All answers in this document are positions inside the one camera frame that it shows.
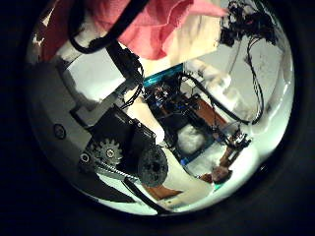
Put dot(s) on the pink cloth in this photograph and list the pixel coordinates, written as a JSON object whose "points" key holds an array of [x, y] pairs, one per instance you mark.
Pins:
{"points": [[147, 29]]}

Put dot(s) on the white crumpled cloth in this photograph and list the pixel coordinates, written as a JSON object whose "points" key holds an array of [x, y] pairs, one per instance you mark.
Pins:
{"points": [[191, 139]]}

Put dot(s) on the teal metal bar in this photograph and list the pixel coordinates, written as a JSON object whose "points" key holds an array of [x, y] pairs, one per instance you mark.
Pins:
{"points": [[164, 74]]}

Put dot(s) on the brown wooden board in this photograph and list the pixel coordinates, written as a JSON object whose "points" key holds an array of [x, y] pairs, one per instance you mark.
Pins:
{"points": [[207, 113]]}

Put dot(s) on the person with brown hair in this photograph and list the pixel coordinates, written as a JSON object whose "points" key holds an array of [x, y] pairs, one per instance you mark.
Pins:
{"points": [[219, 173]]}

